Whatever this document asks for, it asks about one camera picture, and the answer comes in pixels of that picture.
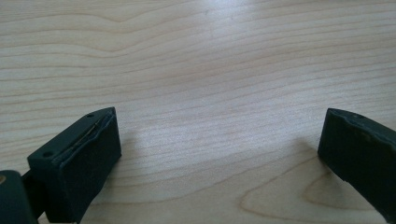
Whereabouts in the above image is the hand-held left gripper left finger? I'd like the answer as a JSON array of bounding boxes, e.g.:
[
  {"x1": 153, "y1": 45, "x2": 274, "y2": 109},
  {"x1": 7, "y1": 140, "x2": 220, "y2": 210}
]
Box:
[{"x1": 27, "y1": 106, "x2": 122, "y2": 224}]

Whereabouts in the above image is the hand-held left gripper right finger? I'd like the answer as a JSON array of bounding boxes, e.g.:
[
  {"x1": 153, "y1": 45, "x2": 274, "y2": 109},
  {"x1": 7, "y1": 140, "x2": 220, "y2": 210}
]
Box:
[{"x1": 317, "y1": 107, "x2": 396, "y2": 224}]

